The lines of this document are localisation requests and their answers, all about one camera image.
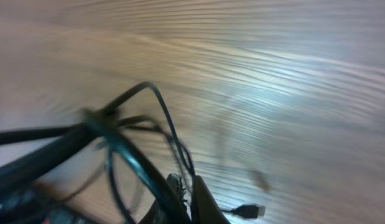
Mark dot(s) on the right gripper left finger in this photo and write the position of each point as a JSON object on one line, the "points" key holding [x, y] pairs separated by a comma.
{"points": [[157, 214]]}

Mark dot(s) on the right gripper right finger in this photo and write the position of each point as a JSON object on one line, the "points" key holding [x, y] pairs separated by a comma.
{"points": [[204, 209]]}

